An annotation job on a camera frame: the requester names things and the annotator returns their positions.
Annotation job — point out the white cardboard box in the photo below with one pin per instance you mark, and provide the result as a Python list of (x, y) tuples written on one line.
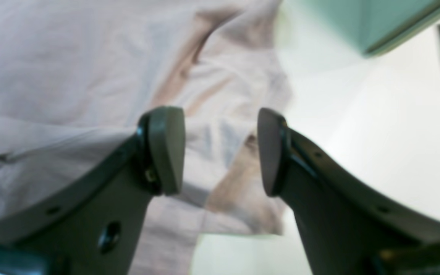
[(371, 27)]

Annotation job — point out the mauve pink t-shirt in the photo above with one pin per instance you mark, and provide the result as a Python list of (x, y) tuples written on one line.
[(76, 75)]

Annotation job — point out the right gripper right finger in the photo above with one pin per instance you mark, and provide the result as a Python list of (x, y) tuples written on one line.
[(346, 227)]

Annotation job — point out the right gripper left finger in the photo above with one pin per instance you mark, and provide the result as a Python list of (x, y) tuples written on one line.
[(93, 226)]

